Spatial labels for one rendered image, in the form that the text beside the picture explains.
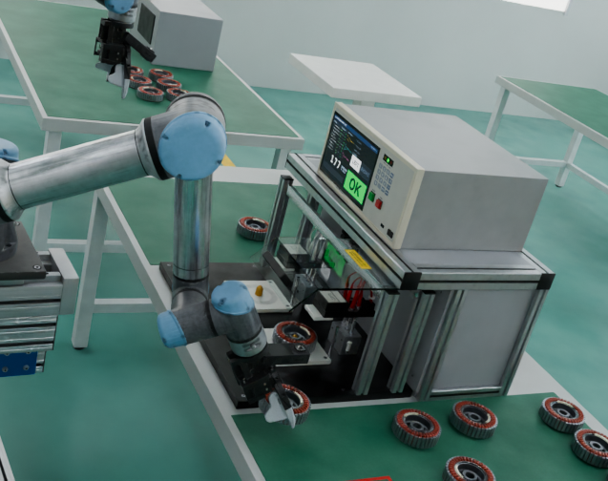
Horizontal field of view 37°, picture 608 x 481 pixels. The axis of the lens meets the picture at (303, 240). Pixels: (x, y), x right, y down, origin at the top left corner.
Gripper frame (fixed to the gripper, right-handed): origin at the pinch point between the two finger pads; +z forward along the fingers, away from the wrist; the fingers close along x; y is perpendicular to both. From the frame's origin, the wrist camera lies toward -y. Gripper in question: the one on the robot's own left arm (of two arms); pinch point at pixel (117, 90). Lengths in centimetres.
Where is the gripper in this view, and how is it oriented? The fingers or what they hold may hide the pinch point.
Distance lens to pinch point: 264.9
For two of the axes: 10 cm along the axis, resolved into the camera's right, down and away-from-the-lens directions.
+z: -2.4, 8.8, 4.1
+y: -8.6, 0.1, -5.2
